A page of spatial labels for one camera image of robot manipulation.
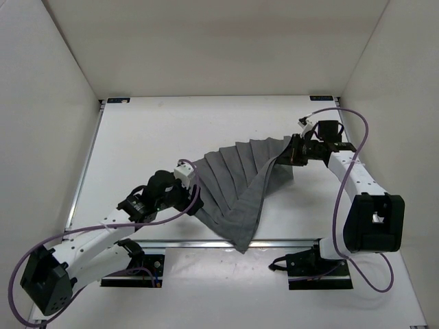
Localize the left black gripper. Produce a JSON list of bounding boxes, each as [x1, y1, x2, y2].
[[159, 173, 205, 214]]

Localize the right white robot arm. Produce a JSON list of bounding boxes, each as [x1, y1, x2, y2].
[[276, 117, 405, 275]]

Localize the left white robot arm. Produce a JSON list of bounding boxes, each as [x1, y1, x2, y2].
[[20, 162, 203, 317]]

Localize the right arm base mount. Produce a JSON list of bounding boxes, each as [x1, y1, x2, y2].
[[268, 245, 353, 291]]

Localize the aluminium rail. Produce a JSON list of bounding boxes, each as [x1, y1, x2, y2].
[[64, 99, 106, 232], [136, 239, 314, 249]]

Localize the right blue corner label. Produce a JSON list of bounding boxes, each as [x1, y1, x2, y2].
[[309, 95, 334, 101]]

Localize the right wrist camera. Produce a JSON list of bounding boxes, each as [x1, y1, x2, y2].
[[298, 117, 317, 138]]

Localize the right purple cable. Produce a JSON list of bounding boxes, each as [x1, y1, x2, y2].
[[289, 108, 394, 294]]

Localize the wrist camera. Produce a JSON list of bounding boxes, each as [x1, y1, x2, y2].
[[174, 163, 196, 189], [298, 117, 317, 138]]

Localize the left blue corner label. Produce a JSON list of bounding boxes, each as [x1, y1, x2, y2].
[[106, 97, 130, 103]]

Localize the front aluminium rail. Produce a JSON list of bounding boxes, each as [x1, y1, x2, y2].
[[136, 239, 314, 249]]

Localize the grey pleated skirt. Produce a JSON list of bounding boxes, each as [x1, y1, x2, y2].
[[194, 136, 294, 254]]

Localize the left aluminium rail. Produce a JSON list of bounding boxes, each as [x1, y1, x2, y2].
[[64, 99, 106, 232]]

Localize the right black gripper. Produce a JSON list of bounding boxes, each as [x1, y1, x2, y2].
[[275, 134, 323, 167]]

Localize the purple cable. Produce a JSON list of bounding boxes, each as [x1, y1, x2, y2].
[[8, 158, 202, 326], [289, 108, 394, 294]]

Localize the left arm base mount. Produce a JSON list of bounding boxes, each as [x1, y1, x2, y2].
[[100, 239, 165, 289]]

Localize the blue corner label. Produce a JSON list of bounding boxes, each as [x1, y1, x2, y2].
[[106, 97, 130, 103], [309, 95, 334, 101]]

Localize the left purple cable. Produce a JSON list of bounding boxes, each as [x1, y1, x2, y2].
[[8, 158, 202, 326]]

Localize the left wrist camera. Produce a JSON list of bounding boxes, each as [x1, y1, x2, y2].
[[174, 163, 196, 189]]

